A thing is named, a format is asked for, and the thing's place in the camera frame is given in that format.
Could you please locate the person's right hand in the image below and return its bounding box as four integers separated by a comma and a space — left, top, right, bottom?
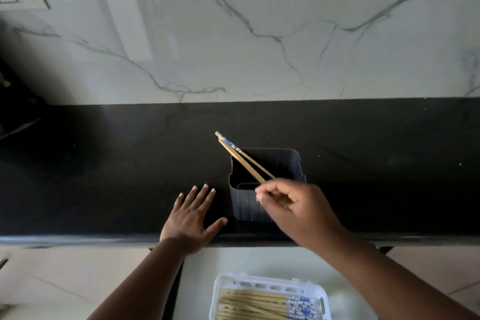
254, 177, 352, 253

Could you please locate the person's right forearm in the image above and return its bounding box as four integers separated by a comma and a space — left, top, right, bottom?
316, 229, 479, 320

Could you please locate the bundle of patterned chopsticks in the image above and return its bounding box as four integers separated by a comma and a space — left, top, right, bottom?
215, 287, 323, 320

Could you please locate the person's left hand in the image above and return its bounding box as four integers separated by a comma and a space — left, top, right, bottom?
159, 183, 229, 257

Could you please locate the beige cabinet door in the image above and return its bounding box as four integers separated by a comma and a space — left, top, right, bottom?
386, 246, 480, 306
0, 276, 97, 320
0, 247, 152, 320

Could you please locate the white plastic drawer tray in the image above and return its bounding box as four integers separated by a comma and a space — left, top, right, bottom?
208, 272, 332, 320

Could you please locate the beige drawer with black handle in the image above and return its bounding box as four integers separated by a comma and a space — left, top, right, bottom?
161, 246, 393, 320

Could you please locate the dark grey plastic container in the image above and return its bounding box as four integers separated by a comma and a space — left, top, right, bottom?
228, 148, 308, 224

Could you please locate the black backpack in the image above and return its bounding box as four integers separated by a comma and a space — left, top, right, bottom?
0, 57, 48, 141

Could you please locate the person's left forearm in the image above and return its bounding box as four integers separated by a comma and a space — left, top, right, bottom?
86, 237, 188, 320

